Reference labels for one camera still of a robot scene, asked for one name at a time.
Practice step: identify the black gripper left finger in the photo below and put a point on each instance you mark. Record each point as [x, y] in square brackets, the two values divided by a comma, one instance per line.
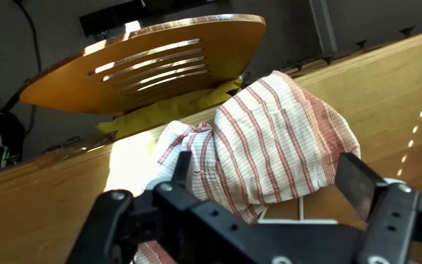
[182, 168]

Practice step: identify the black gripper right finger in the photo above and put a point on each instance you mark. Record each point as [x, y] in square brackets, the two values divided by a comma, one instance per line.
[360, 183]

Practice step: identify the yellow cloth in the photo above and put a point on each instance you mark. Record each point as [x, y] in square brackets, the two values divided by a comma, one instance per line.
[172, 111]

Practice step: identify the red striped white cloth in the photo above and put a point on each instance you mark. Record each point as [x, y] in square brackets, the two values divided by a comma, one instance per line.
[270, 136]

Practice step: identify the wooden chair back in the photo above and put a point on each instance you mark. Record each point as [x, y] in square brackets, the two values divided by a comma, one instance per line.
[74, 92]

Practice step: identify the wooden roll-top desk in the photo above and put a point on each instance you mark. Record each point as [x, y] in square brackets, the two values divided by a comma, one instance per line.
[40, 205]

